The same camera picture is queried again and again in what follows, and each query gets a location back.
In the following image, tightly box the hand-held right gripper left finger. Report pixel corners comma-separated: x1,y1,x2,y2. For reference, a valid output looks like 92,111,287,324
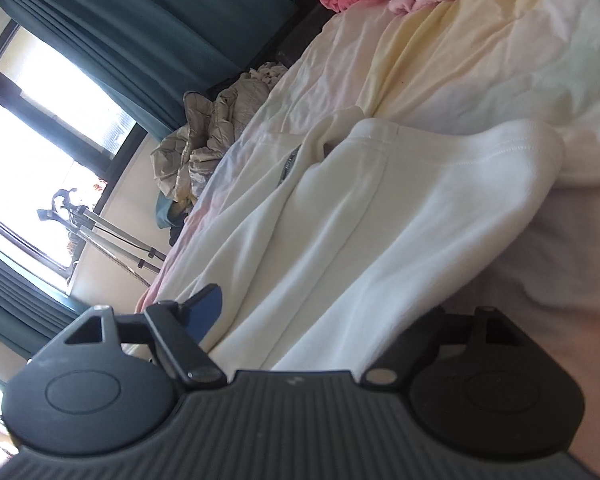
64,284,227,389

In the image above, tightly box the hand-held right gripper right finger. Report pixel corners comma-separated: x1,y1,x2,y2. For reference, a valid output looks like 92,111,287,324
362,306,527,386

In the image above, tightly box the white zip jacket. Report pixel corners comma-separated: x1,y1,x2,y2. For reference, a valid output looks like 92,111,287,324
152,105,568,373

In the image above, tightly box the beige crumpled clothes pile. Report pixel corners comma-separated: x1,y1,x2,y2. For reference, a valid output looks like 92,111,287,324
151,62,288,211

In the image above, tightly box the blue cloth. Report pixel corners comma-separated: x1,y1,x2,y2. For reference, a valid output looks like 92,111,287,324
154,194,187,232

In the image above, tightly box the garment steamer stand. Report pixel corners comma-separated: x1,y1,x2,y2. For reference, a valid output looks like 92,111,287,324
36,187,167,277

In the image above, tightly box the blue curtain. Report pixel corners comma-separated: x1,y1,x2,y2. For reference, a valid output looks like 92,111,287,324
0,237,88,361
0,0,301,133

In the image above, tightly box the dark framed window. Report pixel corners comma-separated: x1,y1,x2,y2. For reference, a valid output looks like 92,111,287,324
0,20,148,293

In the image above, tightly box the pastel bed blanket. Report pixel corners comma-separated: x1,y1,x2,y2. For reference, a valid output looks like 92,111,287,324
135,0,600,466

